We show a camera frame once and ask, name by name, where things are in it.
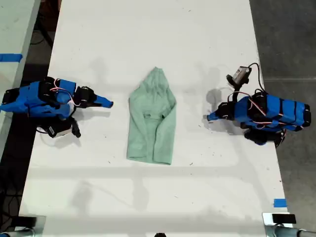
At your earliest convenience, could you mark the grey metal pipe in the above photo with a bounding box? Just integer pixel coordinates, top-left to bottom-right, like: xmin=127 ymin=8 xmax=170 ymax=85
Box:
xmin=0 ymin=228 xmax=38 ymax=237
xmin=273 ymin=226 xmax=316 ymax=237

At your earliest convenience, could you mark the black floor cable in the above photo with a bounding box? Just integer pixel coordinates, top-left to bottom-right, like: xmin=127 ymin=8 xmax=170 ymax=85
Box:
xmin=29 ymin=23 xmax=54 ymax=49

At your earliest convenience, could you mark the black camera stalk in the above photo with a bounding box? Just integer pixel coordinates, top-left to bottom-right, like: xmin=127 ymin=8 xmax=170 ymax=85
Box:
xmin=70 ymin=116 xmax=82 ymax=138
xmin=227 ymin=83 xmax=244 ymax=102

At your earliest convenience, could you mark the long blue tape strip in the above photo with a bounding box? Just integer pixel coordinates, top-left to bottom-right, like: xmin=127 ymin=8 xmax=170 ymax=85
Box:
xmin=0 ymin=53 xmax=24 ymax=63

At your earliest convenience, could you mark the metal table clamp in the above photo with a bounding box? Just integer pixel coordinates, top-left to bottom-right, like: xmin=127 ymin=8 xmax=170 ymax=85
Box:
xmin=14 ymin=215 xmax=47 ymax=237
xmin=262 ymin=212 xmax=301 ymax=237

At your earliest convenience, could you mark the pale green T-shirt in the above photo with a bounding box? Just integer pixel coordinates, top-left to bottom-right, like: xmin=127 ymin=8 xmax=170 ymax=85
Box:
xmin=126 ymin=66 xmax=177 ymax=166

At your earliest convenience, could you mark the white side table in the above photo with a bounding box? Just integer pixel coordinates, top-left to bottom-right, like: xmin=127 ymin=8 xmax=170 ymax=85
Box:
xmin=0 ymin=0 xmax=41 ymax=160

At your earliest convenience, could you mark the black and white camera box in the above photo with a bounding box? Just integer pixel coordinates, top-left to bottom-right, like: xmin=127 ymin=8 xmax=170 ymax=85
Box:
xmin=47 ymin=122 xmax=75 ymax=139
xmin=226 ymin=66 xmax=252 ymax=86

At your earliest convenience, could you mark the short blue tape piece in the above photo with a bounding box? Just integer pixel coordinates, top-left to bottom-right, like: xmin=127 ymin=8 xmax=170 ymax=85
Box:
xmin=273 ymin=198 xmax=288 ymax=208

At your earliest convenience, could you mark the small black box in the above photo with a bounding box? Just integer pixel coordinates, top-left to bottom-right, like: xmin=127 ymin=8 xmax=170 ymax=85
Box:
xmin=272 ymin=214 xmax=297 ymax=224
xmin=17 ymin=215 xmax=38 ymax=227

